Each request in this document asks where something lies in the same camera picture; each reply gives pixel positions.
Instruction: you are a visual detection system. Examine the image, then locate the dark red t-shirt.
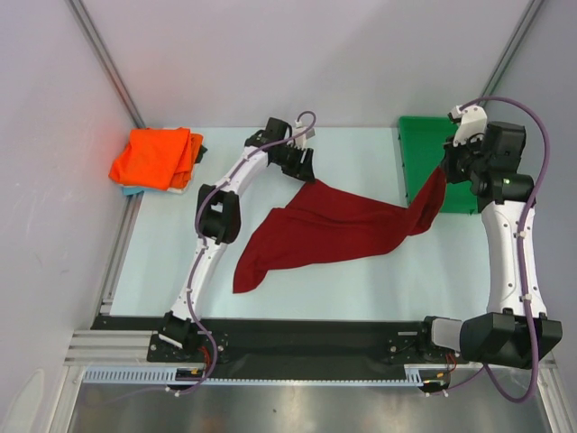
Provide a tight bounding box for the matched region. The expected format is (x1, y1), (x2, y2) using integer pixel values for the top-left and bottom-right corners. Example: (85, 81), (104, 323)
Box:
(233, 168), (446, 294)

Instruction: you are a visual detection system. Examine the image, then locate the orange folded t-shirt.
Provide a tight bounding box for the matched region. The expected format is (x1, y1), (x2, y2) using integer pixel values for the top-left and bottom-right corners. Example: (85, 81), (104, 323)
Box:
(108, 128), (204, 191)

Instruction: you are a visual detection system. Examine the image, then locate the aluminium post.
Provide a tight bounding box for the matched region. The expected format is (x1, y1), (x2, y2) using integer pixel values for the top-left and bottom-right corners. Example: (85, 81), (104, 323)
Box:
(65, 0), (146, 128)
(480, 0), (548, 97)

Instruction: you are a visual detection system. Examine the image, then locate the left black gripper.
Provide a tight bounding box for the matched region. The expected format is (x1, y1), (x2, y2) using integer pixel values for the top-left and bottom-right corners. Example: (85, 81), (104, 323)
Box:
(273, 143), (316, 184)

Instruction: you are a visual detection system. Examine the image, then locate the white folded t-shirt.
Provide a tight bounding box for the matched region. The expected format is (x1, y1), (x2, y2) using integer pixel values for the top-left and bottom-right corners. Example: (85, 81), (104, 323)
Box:
(166, 188), (188, 195)

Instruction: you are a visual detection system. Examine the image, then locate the left rear aluminium post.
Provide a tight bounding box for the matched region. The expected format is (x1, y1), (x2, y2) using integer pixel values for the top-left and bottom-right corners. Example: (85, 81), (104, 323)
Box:
(65, 0), (146, 128)

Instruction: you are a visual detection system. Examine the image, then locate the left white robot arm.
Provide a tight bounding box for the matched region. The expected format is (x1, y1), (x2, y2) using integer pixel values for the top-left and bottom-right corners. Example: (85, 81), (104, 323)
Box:
(158, 111), (316, 361)

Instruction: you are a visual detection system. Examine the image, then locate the front aluminium extrusion beam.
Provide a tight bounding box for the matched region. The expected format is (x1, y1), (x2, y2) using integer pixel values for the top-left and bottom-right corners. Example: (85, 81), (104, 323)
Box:
(62, 328), (558, 369)

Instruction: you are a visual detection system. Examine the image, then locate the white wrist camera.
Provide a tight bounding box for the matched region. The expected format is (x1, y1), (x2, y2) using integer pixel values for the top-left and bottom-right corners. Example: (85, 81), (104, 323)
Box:
(292, 120), (315, 149)
(448, 105), (488, 147)

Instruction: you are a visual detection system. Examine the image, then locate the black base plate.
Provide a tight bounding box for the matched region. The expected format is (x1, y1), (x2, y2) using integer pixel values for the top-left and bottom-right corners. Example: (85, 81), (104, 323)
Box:
(92, 316), (460, 381)

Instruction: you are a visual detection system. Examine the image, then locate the green plastic tray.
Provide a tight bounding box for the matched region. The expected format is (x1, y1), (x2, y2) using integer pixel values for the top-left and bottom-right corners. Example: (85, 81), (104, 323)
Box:
(398, 115), (477, 215)

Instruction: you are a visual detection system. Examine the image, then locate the aluminium frame rail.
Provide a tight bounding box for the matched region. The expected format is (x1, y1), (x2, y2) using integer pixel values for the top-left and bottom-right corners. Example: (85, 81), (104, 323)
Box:
(96, 193), (142, 315)

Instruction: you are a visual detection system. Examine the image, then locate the light blue folded t-shirt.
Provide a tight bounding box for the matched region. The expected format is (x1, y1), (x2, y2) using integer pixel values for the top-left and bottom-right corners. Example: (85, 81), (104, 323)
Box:
(121, 186), (146, 197)

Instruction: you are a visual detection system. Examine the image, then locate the light blue cable duct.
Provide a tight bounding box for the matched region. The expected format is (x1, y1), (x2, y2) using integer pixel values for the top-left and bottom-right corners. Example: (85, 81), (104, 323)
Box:
(83, 366), (424, 387)

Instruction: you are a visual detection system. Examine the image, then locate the dark folded t-shirt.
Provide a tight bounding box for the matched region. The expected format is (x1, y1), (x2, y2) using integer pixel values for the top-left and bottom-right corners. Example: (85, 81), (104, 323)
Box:
(195, 145), (207, 164)

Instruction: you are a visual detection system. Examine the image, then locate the right rear aluminium post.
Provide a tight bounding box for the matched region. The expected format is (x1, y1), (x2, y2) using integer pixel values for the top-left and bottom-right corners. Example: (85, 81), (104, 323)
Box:
(480, 0), (548, 97)

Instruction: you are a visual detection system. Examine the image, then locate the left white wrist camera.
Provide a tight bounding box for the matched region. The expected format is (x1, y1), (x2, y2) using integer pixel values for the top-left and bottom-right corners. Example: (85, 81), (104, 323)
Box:
(292, 120), (315, 149)

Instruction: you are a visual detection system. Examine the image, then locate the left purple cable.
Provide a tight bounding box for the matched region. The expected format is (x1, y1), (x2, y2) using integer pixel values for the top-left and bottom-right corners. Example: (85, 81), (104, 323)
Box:
(187, 111), (316, 398)

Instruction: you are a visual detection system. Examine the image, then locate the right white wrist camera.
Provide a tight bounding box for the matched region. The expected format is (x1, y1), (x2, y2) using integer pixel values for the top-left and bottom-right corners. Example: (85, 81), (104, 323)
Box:
(448, 105), (488, 147)

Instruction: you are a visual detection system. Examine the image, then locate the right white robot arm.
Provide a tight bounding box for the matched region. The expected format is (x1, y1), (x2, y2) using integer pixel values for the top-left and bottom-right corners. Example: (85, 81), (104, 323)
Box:
(416, 122), (563, 370)

